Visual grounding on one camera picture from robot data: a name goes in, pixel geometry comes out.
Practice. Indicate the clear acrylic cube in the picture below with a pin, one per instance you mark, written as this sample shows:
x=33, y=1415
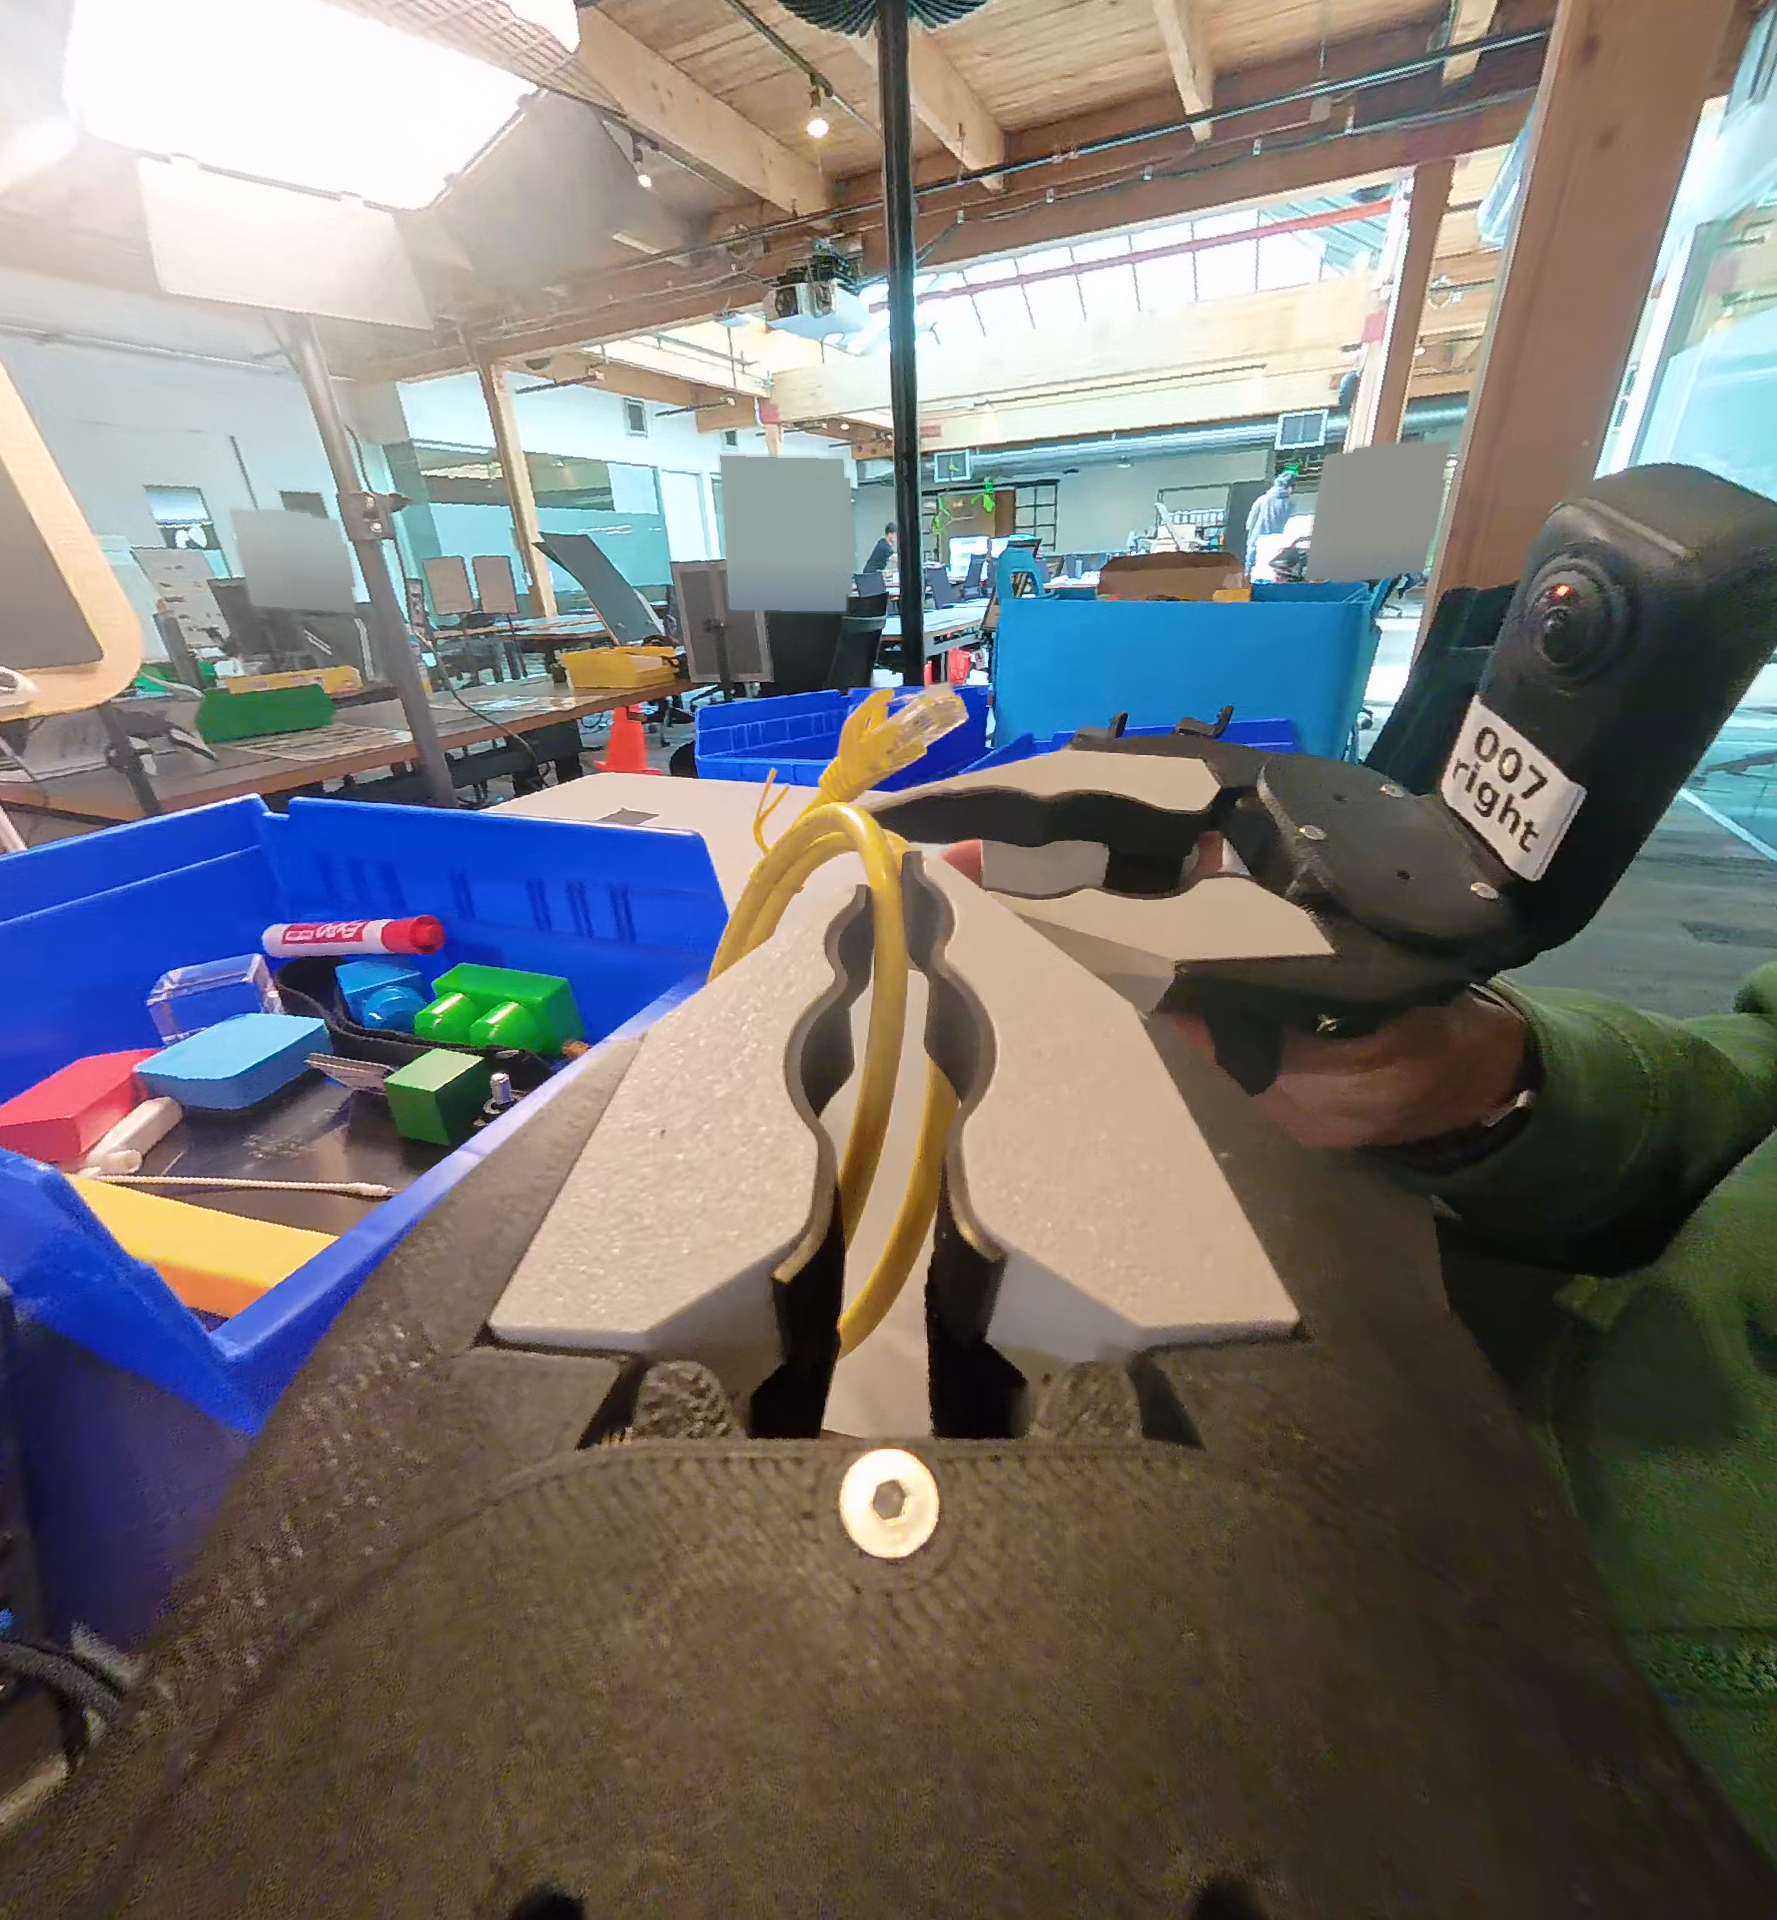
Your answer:
x=213, y=997

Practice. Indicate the long yellow block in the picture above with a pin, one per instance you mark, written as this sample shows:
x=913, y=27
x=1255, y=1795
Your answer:
x=199, y=1247

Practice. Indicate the yellow bin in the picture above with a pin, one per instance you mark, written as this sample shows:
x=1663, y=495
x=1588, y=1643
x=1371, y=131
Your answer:
x=617, y=667

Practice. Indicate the green bin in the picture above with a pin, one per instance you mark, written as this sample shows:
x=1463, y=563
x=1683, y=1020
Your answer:
x=268, y=714

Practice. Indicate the thick wooden post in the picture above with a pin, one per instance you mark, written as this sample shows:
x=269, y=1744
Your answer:
x=1577, y=301

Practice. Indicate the orange traffic cone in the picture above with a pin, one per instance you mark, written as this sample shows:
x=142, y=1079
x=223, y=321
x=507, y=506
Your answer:
x=630, y=749

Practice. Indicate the black tilted panel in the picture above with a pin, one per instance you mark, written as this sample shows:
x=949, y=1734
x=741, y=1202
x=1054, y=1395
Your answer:
x=603, y=583

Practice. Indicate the green cube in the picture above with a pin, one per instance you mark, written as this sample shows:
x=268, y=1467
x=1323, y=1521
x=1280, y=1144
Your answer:
x=432, y=1099

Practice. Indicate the black pole round disc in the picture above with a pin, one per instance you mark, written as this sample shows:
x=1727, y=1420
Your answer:
x=903, y=378

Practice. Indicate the blue stud brick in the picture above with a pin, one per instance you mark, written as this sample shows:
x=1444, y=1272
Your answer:
x=380, y=995

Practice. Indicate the red dry-erase marker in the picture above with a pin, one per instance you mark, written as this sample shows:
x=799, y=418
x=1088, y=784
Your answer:
x=350, y=937

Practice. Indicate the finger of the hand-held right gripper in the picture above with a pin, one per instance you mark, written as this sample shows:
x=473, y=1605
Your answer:
x=1201, y=940
x=1098, y=795

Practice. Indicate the black board tan frame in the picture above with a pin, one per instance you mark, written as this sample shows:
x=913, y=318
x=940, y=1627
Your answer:
x=5, y=525

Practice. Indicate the slim wooden post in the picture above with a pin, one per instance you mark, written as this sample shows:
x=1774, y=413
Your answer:
x=515, y=479
x=1400, y=301

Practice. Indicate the person's right hand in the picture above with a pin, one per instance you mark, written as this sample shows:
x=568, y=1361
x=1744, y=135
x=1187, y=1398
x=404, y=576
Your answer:
x=1400, y=1073

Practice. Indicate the green two-stud brick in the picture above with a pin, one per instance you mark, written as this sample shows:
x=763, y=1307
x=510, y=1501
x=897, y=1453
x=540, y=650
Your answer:
x=507, y=1006

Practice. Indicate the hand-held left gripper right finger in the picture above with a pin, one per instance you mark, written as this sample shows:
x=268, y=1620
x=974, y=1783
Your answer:
x=1128, y=1183

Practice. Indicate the ceiling projector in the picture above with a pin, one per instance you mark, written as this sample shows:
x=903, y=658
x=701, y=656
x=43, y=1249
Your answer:
x=812, y=297

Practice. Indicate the long wooden table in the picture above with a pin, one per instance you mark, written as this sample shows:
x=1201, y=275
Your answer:
x=350, y=753

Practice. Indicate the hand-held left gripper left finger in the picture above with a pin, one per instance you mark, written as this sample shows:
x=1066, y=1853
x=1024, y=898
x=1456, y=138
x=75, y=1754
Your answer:
x=650, y=1183

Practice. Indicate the small blue bin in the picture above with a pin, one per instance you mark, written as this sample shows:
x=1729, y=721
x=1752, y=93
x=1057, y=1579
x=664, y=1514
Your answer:
x=1052, y=749
x=783, y=740

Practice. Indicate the light blue foam block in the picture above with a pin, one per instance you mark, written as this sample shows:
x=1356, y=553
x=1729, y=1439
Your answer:
x=235, y=1063

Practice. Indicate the red block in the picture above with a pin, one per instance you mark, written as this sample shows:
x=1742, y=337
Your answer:
x=55, y=1105

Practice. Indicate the silver metal piece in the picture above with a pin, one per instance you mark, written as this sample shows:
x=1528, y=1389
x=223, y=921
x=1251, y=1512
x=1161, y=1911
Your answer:
x=350, y=1073

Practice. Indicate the large blue plastic bin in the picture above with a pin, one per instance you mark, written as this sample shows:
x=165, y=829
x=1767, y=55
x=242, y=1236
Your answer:
x=575, y=903

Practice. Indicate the computer monitor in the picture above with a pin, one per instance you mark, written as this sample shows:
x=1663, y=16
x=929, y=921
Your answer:
x=694, y=630

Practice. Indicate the light blue cart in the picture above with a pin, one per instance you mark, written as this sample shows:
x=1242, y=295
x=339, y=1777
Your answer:
x=1176, y=676

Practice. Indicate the metal light stand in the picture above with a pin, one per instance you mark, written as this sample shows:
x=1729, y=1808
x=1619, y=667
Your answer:
x=380, y=600

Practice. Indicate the studio light panel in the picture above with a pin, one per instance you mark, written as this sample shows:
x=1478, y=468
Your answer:
x=304, y=90

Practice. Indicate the person's right forearm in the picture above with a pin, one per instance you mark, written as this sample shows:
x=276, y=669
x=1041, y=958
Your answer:
x=1653, y=1079

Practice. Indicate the green jacket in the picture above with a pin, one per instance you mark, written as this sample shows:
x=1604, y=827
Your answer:
x=1727, y=1501

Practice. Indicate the cardboard box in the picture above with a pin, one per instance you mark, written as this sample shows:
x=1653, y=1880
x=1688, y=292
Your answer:
x=1176, y=576

